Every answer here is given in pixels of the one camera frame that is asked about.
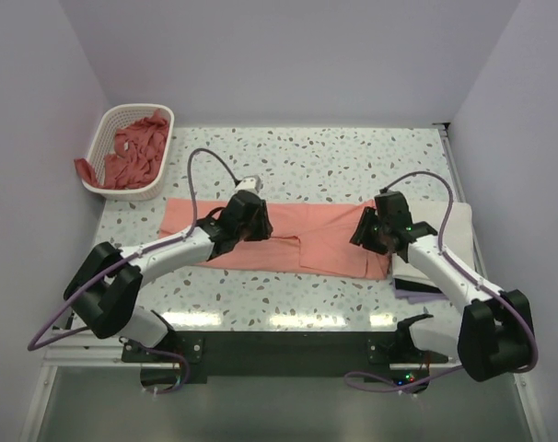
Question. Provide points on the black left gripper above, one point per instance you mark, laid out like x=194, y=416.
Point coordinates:
x=265, y=227

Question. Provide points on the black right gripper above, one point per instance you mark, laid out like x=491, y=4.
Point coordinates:
x=361, y=234

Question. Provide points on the salmon pink t shirt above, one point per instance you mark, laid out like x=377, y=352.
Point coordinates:
x=309, y=238

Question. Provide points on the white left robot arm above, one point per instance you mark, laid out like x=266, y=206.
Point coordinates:
x=104, y=290

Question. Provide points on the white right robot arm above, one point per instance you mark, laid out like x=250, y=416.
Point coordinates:
x=495, y=334

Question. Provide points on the dark red t shirt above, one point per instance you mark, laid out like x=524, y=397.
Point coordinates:
x=131, y=154

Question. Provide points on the white perforated plastic basket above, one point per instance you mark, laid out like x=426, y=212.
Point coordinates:
x=99, y=147

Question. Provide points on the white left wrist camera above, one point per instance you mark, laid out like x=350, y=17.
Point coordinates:
x=250, y=184

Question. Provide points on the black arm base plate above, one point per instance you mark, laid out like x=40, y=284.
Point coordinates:
x=200, y=355

